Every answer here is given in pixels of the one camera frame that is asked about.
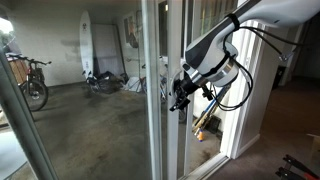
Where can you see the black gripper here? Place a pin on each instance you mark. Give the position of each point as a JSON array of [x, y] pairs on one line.
[[182, 89]]

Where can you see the white curved door handle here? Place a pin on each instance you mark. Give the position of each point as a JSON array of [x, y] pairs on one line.
[[171, 88]]

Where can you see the white sliding glass door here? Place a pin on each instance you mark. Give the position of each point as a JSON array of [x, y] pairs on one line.
[[173, 116]]

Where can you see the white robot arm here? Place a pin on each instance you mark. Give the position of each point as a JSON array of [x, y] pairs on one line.
[[275, 14]]

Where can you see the blue white bicycle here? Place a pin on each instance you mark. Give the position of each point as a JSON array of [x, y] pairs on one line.
[[163, 73]]

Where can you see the orange blue bottle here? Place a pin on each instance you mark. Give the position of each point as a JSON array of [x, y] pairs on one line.
[[200, 136]]

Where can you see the black bags pile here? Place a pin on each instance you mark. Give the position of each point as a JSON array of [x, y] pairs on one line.
[[107, 82]]

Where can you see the grey leaning board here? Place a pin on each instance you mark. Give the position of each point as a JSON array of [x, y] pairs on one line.
[[107, 49]]

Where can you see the white surfboard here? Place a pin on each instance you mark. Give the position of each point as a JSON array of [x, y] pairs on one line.
[[86, 45]]

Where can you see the red black tool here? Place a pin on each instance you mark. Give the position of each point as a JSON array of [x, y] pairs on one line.
[[295, 170]]

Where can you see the cardboard box corner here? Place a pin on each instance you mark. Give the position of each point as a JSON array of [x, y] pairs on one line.
[[315, 148]]

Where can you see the dark bicycle with crate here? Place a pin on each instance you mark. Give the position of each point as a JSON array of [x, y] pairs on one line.
[[33, 88]]

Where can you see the white fixed door frame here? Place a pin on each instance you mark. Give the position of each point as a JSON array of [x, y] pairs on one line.
[[151, 51]]

